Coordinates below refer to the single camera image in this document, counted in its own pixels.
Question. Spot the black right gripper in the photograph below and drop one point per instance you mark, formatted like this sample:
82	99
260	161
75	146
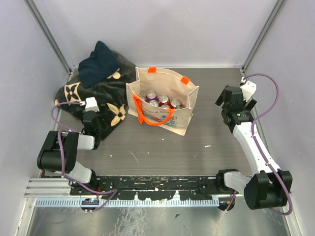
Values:
250	104

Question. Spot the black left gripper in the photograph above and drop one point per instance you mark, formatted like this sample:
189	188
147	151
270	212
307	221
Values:
83	113

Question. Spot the red cola can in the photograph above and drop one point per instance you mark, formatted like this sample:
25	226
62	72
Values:
175	104
163	99

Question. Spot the beige canvas tote bag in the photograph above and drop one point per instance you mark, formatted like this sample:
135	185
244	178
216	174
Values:
162	81

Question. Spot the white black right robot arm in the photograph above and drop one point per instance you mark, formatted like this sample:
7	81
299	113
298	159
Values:
269	186

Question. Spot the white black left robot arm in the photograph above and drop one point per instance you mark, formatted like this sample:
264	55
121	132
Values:
59	152

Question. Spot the dark floral plush blanket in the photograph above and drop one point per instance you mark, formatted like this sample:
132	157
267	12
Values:
110	95

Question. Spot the navy blue cloth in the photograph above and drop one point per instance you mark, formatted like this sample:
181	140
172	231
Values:
101	64

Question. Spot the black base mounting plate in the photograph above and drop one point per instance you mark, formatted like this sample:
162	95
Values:
156	188

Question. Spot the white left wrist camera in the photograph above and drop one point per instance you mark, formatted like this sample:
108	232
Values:
91	105

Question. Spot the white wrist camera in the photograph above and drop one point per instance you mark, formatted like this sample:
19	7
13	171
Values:
248	88
91	105

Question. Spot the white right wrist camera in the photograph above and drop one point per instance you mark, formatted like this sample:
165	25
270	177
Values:
248	88

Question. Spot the aluminium cable duct rail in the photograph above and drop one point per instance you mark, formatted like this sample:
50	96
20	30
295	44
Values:
93	202

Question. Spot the right aluminium frame post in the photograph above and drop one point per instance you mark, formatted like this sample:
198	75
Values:
279	4

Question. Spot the aluminium frame post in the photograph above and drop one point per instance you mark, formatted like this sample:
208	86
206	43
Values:
47	33
279	4

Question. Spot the left aluminium frame post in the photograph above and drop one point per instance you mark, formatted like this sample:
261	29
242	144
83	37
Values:
47	33

